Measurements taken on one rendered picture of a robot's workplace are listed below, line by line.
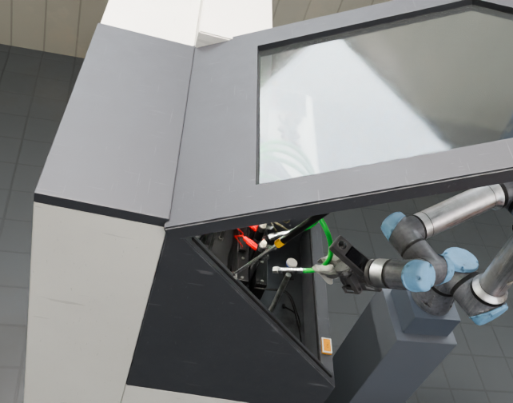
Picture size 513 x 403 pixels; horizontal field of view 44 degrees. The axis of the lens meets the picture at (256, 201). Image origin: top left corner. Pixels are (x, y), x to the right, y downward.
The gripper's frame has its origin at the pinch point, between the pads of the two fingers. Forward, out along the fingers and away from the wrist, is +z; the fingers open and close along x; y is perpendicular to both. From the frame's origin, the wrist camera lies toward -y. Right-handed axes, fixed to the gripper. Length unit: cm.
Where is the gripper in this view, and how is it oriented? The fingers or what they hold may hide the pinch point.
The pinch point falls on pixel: (317, 262)
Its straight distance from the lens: 179.9
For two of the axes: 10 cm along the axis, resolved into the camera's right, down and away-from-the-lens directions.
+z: -6.5, 0.3, 7.6
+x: 6.0, -6.0, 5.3
